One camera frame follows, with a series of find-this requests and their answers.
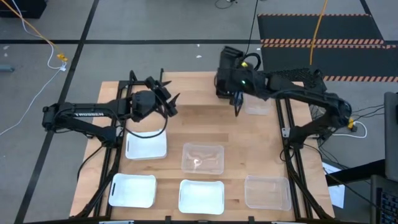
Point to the black desk beam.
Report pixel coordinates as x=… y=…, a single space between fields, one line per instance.
x=357 y=174

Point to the white lid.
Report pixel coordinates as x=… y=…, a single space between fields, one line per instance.
x=201 y=196

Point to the black table edge bracket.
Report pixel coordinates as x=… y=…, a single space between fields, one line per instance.
x=168 y=219
x=251 y=219

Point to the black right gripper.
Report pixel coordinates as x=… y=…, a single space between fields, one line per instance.
x=236 y=77

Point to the silver bar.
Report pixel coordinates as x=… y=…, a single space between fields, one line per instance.
x=289 y=222
x=116 y=222

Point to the grey monitor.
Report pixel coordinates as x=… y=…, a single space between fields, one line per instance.
x=391 y=140

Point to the black hazard-striped floor mat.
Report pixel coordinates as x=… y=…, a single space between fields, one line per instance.
x=289 y=62
x=289 y=28

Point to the clear plastic basket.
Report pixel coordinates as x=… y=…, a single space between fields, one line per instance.
x=203 y=158
x=257 y=107
x=267 y=193

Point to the black perforated computer case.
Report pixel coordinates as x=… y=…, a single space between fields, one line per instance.
x=298 y=74

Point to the black box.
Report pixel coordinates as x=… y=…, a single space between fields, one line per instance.
x=21 y=7

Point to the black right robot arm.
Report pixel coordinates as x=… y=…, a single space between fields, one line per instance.
x=311 y=96

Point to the grey floor object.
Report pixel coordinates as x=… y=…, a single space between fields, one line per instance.
x=6 y=68

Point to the white paper sheet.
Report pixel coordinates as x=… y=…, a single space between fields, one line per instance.
x=337 y=194

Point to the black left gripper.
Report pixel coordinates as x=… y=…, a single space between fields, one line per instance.
x=163 y=96

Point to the black keyboard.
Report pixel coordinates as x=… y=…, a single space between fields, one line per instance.
x=390 y=207

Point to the white plastic basket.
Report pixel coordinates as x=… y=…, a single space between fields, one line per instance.
x=146 y=149
x=132 y=190

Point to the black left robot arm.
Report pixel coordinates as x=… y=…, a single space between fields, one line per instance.
x=93 y=113

